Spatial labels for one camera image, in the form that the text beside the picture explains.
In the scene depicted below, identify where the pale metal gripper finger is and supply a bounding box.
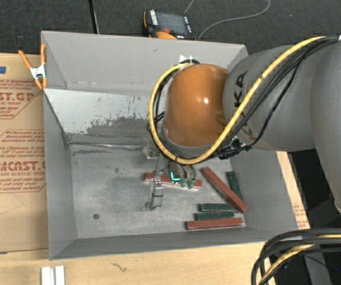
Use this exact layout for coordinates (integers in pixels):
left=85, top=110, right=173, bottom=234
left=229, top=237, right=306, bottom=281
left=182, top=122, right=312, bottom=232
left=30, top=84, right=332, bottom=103
left=145, top=177, right=165, bottom=211
left=140, top=143, right=162, bottom=164

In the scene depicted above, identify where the red-brown flat block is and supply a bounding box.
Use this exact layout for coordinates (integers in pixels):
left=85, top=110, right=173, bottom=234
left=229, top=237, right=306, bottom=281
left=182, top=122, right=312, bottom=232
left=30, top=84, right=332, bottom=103
left=200, top=166, right=249, bottom=214
left=143, top=172, right=203, bottom=192
left=184, top=217, right=245, bottom=231

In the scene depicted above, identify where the grey metal bin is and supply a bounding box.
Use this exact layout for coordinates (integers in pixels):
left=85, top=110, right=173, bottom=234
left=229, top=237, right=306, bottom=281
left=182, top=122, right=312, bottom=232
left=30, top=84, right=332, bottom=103
left=40, top=30, right=299, bottom=261

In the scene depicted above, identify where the dark green flat block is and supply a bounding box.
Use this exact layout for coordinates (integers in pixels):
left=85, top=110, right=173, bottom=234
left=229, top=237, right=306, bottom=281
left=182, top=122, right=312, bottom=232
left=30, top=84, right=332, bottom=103
left=226, top=170, right=244, bottom=202
left=198, top=202, right=237, bottom=213
left=193, top=211, right=236, bottom=221

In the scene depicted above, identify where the brown cardboard board, red print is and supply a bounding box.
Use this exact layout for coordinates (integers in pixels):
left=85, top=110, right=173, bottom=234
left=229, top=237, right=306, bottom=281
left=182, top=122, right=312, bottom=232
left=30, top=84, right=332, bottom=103
left=0, top=51, right=311, bottom=255

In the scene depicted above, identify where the black cylinder on white bracket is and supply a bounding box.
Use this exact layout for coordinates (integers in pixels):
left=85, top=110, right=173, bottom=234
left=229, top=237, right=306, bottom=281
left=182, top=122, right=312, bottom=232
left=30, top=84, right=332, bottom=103
left=217, top=138, right=253, bottom=160

